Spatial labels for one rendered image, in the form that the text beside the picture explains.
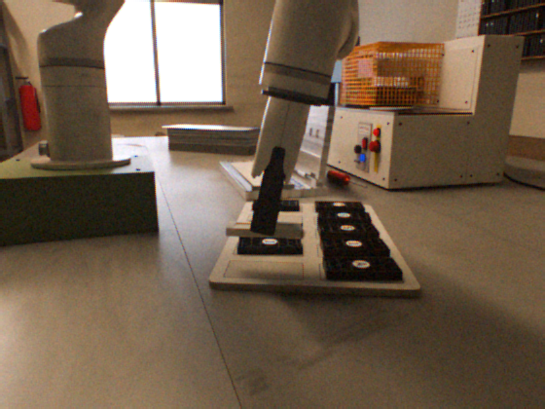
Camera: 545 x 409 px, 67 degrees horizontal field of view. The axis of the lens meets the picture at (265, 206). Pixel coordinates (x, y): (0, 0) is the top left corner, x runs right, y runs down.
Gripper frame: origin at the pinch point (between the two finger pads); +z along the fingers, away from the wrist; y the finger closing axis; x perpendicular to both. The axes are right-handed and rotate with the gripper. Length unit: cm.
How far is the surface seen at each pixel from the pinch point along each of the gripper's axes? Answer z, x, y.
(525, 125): -25, 132, -204
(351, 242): 4.0, 13.6, -8.3
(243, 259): 8.4, -1.8, -3.3
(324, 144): -5.7, 9.0, -46.9
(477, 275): 2.7, 30.4, -2.9
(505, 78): -30, 51, -62
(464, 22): -83, 97, -257
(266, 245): 6.8, 0.9, -6.4
